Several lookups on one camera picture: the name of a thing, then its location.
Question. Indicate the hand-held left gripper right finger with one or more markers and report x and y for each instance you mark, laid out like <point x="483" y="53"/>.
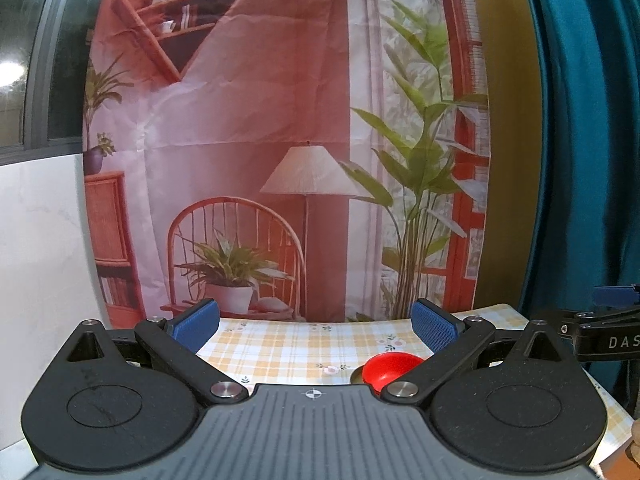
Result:
<point x="434" y="326"/>

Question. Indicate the yellow checked floral tablecloth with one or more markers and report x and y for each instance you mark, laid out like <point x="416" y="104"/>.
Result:
<point x="300" y="350"/>

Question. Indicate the printed room scene backdrop cloth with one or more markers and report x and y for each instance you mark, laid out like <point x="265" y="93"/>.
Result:
<point x="280" y="135"/>

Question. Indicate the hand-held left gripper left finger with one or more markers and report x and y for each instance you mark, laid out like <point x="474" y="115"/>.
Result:
<point x="193" y="322"/>

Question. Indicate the red bowl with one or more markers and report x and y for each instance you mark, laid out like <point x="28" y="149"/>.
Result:
<point x="387" y="370"/>

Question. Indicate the green square plate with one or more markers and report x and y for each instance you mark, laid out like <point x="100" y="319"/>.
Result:
<point x="357" y="376"/>

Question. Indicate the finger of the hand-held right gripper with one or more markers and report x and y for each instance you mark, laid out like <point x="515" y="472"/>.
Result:
<point x="617" y="295"/>

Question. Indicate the teal curtain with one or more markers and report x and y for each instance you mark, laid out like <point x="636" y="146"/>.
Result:
<point x="585" y="135"/>

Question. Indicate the dark window frame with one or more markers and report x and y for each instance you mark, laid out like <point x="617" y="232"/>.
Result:
<point x="50" y="60"/>

